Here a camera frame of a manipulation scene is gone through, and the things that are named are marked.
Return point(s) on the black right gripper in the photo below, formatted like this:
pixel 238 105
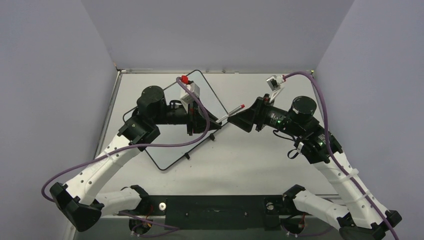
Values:
pixel 259 114

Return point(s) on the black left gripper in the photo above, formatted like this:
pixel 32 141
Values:
pixel 195 118

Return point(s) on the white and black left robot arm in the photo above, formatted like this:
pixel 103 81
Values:
pixel 80 199

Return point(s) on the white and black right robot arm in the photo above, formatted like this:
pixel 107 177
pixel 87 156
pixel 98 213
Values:
pixel 360 216

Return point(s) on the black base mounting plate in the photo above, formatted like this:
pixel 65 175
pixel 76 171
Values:
pixel 217 212

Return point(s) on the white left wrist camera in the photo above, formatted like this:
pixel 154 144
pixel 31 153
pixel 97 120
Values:
pixel 190 91

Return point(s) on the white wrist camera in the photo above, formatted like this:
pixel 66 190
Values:
pixel 277 85
pixel 190 91

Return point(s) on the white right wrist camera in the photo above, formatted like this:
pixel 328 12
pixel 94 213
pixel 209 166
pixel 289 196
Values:
pixel 277 85

